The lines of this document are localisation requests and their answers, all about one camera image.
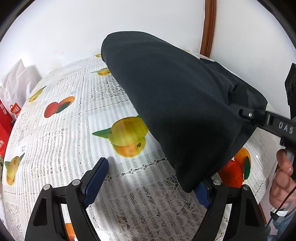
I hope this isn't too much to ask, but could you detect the person's right hand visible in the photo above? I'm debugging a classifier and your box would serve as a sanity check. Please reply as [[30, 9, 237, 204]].
[[269, 149, 295, 208]]

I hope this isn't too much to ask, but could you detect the fruit print lace tablecloth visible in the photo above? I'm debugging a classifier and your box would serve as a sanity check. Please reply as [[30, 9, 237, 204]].
[[2, 49, 285, 241]]

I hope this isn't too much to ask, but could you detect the brown wooden door frame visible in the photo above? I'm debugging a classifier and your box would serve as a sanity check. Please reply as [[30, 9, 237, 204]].
[[200, 0, 217, 58]]

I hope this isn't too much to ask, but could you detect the white Miniso plastic bag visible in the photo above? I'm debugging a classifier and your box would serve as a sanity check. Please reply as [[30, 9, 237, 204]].
[[1, 60, 41, 120]]

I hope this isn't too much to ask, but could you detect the black garment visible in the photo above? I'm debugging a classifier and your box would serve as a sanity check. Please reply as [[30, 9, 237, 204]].
[[101, 32, 267, 192]]

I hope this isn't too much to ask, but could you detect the black cable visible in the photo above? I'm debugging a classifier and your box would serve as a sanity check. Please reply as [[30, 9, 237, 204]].
[[264, 179, 296, 230]]

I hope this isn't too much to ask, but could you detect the red paper shopping bag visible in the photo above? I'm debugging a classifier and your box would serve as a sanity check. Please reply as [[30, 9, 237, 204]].
[[0, 101, 13, 157]]

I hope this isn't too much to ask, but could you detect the blue jeans leg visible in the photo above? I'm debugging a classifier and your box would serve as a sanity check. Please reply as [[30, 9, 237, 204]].
[[266, 209, 295, 241]]

